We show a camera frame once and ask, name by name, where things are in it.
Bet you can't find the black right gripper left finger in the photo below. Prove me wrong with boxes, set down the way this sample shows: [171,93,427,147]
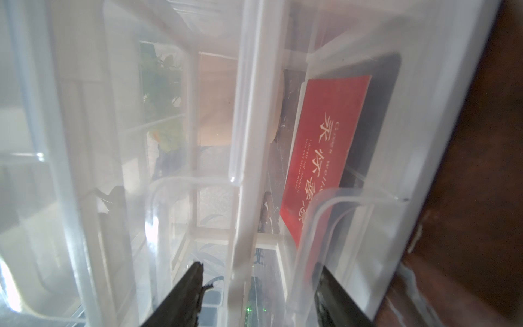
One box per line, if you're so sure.
[141,262,212,327]

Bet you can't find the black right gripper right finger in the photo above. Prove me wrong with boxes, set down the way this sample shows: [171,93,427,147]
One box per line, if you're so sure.
[313,263,374,327]

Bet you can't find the white plastic drawer organizer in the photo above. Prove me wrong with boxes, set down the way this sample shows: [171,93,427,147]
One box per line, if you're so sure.
[1,1,304,326]

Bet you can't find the red printed postcard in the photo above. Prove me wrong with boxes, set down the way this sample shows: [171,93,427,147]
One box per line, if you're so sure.
[280,75,372,244]

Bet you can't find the artificial green white flowers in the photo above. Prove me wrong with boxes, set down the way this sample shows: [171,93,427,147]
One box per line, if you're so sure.
[139,43,185,153]

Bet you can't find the beige faceted flower pot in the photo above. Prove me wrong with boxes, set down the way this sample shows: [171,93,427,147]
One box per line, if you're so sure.
[197,52,283,147]

